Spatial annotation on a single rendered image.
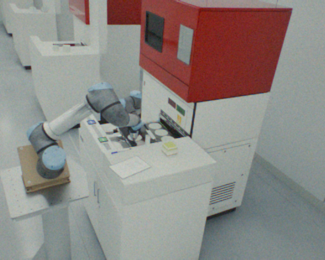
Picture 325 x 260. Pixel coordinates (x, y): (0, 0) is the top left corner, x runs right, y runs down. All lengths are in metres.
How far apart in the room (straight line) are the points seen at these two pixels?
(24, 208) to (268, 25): 1.85
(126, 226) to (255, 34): 1.47
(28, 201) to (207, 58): 1.34
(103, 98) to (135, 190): 0.54
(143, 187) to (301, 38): 2.24
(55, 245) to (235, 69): 1.66
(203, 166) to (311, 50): 1.79
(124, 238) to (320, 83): 2.23
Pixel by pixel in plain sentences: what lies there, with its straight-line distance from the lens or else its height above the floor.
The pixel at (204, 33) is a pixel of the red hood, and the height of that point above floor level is 1.67.
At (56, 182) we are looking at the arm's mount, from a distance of 2.01.
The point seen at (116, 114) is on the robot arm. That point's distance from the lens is 1.63.
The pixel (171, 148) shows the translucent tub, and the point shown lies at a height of 1.02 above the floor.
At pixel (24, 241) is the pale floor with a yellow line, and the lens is 2.90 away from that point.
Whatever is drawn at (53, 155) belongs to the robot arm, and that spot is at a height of 1.09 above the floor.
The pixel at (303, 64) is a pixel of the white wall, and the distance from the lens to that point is 3.40.
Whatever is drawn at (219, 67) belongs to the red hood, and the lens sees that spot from 2.16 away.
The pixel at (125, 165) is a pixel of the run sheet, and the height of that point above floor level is 0.97.
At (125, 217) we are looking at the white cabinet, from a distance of 1.91.
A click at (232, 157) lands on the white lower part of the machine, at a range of 2.66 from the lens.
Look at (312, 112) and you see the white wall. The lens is 3.37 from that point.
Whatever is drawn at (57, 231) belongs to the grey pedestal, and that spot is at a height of 0.48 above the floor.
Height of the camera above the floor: 2.06
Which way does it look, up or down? 29 degrees down
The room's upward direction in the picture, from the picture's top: 6 degrees clockwise
